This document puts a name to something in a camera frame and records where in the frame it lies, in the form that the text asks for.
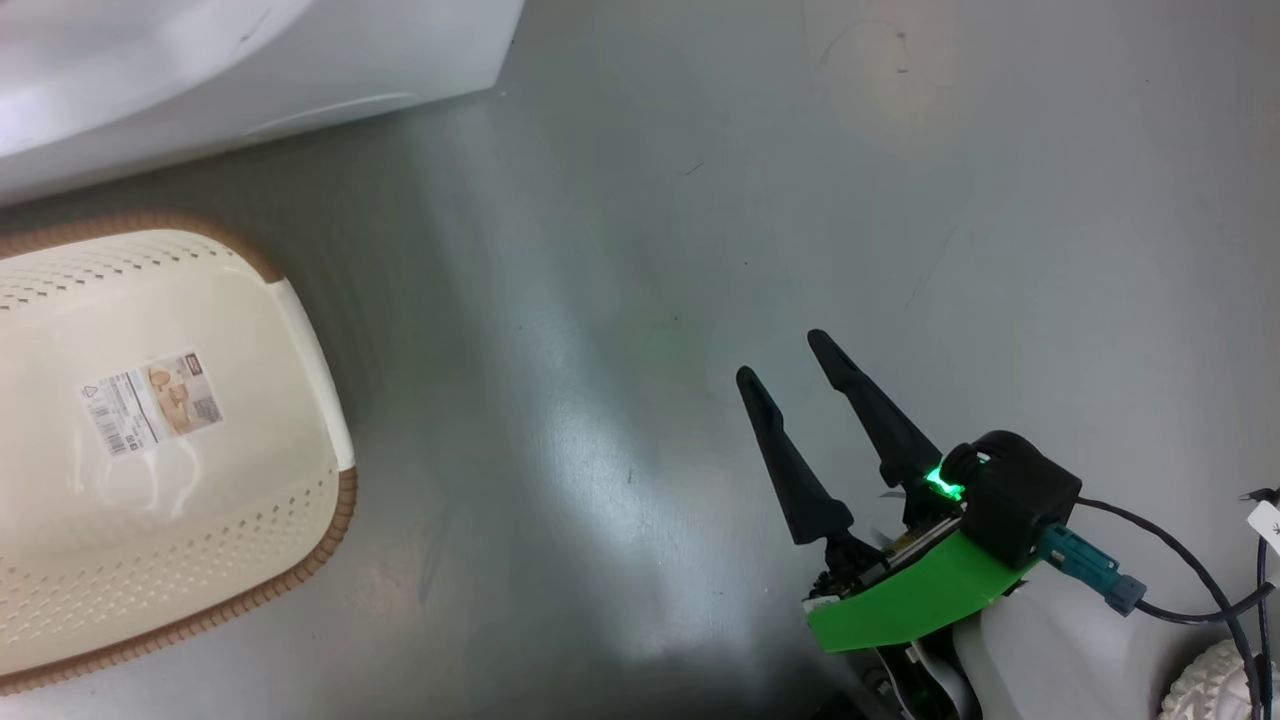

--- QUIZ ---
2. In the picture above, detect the white cable tag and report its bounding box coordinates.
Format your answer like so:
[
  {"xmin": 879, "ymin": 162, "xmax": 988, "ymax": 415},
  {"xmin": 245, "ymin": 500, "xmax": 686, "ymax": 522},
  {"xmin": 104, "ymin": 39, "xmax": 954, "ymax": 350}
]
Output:
[{"xmin": 1247, "ymin": 500, "xmax": 1280, "ymax": 556}]

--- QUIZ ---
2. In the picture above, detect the cream perforated laundry basket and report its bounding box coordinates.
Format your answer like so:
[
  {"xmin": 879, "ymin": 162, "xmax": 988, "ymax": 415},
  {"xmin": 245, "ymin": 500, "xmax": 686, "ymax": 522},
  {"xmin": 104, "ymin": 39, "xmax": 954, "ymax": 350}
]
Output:
[{"xmin": 0, "ymin": 212, "xmax": 358, "ymax": 696}]

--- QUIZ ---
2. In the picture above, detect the white front-load washing machine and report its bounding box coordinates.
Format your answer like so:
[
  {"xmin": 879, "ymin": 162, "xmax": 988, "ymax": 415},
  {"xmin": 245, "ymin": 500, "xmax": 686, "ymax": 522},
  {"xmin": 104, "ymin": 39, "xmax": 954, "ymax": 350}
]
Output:
[{"xmin": 0, "ymin": 0, "xmax": 526, "ymax": 206}]

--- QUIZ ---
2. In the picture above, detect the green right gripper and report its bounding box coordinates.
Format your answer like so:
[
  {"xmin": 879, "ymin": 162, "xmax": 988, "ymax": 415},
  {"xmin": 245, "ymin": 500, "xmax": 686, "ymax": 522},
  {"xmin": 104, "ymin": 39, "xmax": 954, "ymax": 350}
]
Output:
[{"xmin": 736, "ymin": 329, "xmax": 1041, "ymax": 656}]

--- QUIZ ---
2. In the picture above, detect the white textured round object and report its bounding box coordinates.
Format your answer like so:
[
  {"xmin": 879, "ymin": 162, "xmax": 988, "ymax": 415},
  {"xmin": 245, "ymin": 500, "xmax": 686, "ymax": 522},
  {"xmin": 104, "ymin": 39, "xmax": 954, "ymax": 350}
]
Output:
[{"xmin": 1160, "ymin": 640, "xmax": 1256, "ymax": 720}]

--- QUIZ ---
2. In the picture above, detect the basket product label sticker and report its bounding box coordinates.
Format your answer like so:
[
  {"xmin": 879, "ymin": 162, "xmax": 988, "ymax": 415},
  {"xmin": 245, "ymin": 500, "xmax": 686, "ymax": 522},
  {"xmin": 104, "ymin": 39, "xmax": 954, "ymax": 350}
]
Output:
[{"xmin": 78, "ymin": 347, "xmax": 224, "ymax": 458}]

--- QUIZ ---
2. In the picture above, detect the black cable teal connector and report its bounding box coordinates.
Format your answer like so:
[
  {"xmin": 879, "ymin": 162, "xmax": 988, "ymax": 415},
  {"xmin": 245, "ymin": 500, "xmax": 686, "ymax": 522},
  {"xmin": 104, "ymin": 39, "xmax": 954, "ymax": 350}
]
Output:
[{"xmin": 1038, "ymin": 497, "xmax": 1280, "ymax": 720}]

